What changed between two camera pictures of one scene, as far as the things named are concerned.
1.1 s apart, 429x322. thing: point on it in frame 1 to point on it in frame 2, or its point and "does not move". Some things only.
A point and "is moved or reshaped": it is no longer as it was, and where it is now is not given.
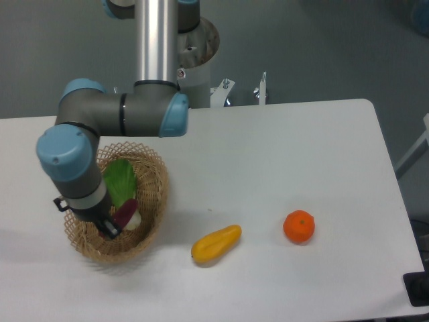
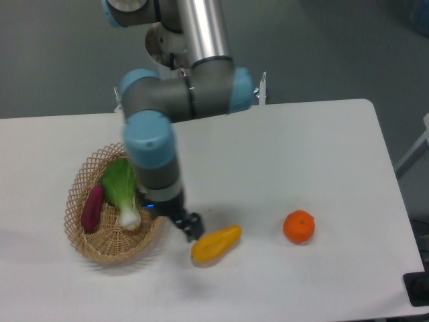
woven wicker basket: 152,198 does not move
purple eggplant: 125,212 is moved or reshaped
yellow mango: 217,243 does not move
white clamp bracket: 263,90 does not move
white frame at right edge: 425,137 does not move
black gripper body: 97,213 to 171,208
